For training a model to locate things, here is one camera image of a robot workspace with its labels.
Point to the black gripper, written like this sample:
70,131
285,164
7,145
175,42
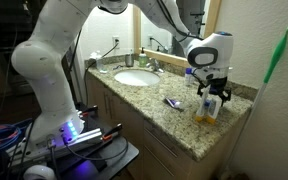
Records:
215,82

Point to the small blue object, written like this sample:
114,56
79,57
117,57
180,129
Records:
207,103

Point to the silver metal cup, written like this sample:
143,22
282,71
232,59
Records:
129,60

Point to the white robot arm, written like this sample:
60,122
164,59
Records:
50,66

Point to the purple toothpaste tube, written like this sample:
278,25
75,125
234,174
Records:
173,102

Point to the white bottle orange cap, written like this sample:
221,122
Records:
214,111

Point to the small white blue-capped bottle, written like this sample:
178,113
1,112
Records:
188,76

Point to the chrome sink faucet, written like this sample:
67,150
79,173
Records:
155,65

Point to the white oval sink basin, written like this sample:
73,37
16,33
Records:
137,78

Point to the green soap pump bottle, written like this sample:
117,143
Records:
143,60

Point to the wood framed mirror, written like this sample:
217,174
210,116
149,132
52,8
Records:
212,13

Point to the wooden vanity cabinet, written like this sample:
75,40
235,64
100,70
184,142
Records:
124,116

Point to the black orange clamp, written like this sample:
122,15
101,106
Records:
112,131
90,110

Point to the black robot cart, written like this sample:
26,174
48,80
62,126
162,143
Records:
117,155

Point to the white round device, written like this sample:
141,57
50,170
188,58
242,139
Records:
39,173

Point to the white wall outlet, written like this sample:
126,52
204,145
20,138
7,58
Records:
116,41

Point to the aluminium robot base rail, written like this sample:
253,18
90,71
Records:
84,138

